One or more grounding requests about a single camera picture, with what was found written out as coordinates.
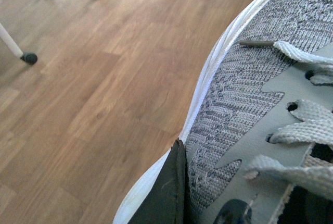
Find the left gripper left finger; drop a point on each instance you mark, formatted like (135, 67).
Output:
(165, 203)

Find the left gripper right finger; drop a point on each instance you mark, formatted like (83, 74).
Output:
(234, 211)

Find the grey sneaker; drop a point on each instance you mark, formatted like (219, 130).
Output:
(259, 127)

